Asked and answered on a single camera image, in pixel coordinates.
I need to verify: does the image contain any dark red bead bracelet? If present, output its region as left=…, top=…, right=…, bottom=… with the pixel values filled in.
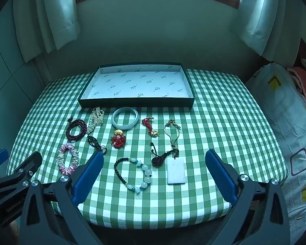
left=66, top=117, right=89, bottom=141

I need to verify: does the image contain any green checked tablecloth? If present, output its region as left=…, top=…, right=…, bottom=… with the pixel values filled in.
left=6, top=69, right=288, bottom=226

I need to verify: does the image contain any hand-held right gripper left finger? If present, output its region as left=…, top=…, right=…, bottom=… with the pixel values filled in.
left=20, top=151, right=104, bottom=245

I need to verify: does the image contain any gold chain bracelet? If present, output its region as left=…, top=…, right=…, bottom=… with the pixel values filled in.
left=164, top=119, right=182, bottom=149

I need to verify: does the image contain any dark green shallow box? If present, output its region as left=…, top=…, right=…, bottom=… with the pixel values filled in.
left=78, top=62, right=195, bottom=108

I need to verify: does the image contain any white pendant black cord necklace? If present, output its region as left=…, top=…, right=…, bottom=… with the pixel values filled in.
left=150, top=142, right=187, bottom=185

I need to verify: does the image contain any white curtain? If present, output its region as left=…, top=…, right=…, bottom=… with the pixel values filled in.
left=229, top=0, right=304, bottom=57
left=13, top=0, right=81, bottom=63

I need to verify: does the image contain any black and white bead bracelet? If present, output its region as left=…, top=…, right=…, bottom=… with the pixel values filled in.
left=114, top=157, right=154, bottom=195

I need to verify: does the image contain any pale jade bangle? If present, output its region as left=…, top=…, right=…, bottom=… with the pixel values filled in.
left=111, top=106, right=139, bottom=129

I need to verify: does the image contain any red cord gold charm bracelet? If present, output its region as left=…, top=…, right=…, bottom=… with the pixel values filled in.
left=141, top=117, right=161, bottom=138

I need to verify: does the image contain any pale printed bag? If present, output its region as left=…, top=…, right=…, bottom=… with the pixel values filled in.
left=245, top=62, right=306, bottom=235

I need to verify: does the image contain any red knot gold charm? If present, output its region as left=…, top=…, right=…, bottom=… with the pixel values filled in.
left=111, top=129, right=127, bottom=149

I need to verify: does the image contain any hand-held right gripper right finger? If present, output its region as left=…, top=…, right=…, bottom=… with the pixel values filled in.
left=205, top=149, right=290, bottom=245

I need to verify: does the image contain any white pearl bead bracelet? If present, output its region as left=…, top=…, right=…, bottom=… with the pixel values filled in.
left=87, top=106, right=105, bottom=134

